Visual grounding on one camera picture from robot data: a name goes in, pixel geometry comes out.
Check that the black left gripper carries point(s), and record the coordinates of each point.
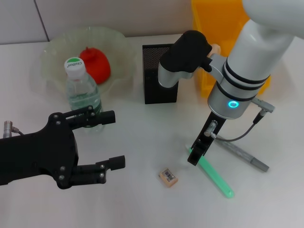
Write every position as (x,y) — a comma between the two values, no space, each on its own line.
(42,154)

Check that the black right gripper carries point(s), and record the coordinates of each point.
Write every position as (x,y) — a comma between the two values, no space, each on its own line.
(206,135)

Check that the green pen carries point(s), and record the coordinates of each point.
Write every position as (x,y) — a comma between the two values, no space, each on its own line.
(213,175)

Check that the beige eraser with barcode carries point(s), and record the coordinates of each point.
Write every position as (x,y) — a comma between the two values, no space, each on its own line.
(168,177)

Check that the clear green-label water bottle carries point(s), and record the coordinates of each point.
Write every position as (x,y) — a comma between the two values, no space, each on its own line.
(80,90)

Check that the white paper ball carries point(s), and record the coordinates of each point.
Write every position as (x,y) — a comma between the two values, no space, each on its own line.
(216,50)

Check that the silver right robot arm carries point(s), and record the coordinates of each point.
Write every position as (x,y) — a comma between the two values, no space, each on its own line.
(256,59)

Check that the grey glitter pen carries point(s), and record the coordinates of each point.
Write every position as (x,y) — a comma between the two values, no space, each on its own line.
(242,153)

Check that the black mesh pen holder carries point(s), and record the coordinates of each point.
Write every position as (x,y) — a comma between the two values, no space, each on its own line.
(152,95)

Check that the pale green glass fruit plate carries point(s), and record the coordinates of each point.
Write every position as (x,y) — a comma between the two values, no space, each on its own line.
(114,47)

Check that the yellow plastic bin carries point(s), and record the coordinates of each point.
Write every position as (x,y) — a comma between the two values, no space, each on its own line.
(213,23)

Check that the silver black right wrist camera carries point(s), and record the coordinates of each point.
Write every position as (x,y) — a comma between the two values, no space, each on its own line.
(185,52)

